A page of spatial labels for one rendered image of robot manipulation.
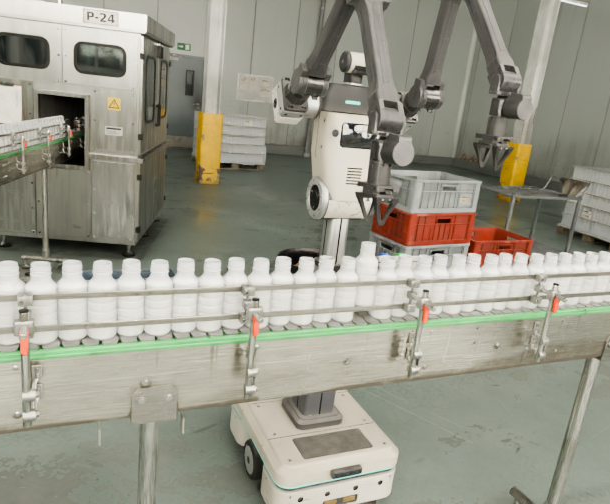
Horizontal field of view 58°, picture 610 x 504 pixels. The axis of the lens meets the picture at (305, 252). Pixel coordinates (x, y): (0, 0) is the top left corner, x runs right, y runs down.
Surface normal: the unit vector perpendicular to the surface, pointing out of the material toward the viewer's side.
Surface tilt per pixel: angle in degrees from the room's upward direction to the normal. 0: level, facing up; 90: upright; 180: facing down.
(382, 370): 90
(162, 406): 90
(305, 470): 31
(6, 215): 90
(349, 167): 90
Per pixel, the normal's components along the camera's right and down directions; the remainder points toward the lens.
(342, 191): 0.39, 0.29
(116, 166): 0.09, 0.29
